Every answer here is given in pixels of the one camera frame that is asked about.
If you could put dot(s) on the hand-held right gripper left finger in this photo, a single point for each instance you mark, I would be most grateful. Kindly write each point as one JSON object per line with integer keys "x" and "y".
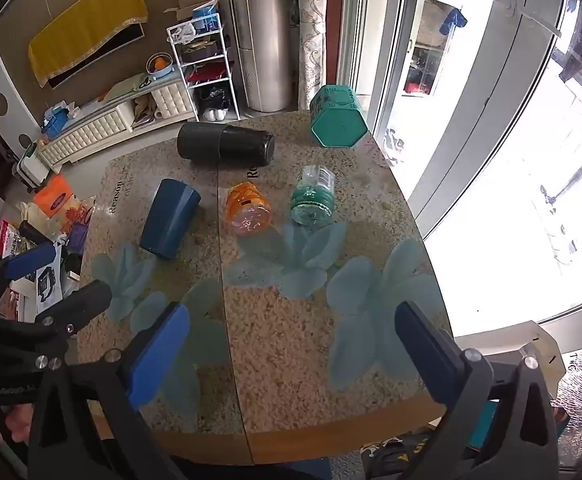
{"x": 163, "y": 345}

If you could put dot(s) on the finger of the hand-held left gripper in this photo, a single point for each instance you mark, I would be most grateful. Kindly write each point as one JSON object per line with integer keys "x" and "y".
{"x": 78, "y": 300}
{"x": 28, "y": 260}

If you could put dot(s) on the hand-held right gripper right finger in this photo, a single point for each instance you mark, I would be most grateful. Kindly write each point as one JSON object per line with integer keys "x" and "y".
{"x": 423, "y": 352}

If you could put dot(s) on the dark blue cup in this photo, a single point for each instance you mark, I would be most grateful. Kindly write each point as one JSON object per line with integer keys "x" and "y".
{"x": 168, "y": 220}

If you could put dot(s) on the black thermos cup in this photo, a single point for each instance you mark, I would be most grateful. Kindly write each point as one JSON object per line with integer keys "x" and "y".
{"x": 221, "y": 142}

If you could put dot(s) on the person's left hand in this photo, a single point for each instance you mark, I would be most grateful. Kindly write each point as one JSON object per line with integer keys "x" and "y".
{"x": 13, "y": 420}

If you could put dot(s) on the white paper manual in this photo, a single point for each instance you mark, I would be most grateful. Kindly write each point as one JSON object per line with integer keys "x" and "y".
{"x": 46, "y": 280}

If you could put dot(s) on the orange tissue pack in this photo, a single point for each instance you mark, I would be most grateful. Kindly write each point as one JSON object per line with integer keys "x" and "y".
{"x": 53, "y": 197}

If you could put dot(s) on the blue box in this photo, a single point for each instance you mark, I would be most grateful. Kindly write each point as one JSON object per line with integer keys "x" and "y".
{"x": 56, "y": 121}

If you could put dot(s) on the white tufted cabinet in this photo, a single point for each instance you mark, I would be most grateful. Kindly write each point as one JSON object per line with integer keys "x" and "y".
{"x": 106, "y": 122}

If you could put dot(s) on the white shoes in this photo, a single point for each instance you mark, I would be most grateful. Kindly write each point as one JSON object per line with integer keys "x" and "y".
{"x": 216, "y": 113}

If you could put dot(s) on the bowl with orange fruit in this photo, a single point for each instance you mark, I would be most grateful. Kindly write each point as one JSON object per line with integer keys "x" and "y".
{"x": 160, "y": 65}

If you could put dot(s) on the yellow cloth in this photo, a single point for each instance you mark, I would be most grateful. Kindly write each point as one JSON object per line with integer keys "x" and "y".
{"x": 81, "y": 30}

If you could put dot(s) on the black television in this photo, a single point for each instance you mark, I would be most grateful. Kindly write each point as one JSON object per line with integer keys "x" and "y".
{"x": 121, "y": 42}

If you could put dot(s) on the teal hexagonal tin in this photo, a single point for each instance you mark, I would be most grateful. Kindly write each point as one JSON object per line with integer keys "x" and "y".
{"x": 337, "y": 125}

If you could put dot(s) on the blue and white package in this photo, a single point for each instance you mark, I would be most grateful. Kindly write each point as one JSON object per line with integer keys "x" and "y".
{"x": 207, "y": 16}

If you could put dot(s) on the silver cylindrical air conditioner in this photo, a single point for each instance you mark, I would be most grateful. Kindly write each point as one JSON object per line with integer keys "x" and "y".
{"x": 263, "y": 35}

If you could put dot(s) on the blue hanging cloth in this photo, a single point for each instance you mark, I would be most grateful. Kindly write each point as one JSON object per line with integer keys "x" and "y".
{"x": 453, "y": 19}

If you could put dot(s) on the patterned curtain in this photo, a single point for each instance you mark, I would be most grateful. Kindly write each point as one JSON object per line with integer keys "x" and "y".
{"x": 312, "y": 30}

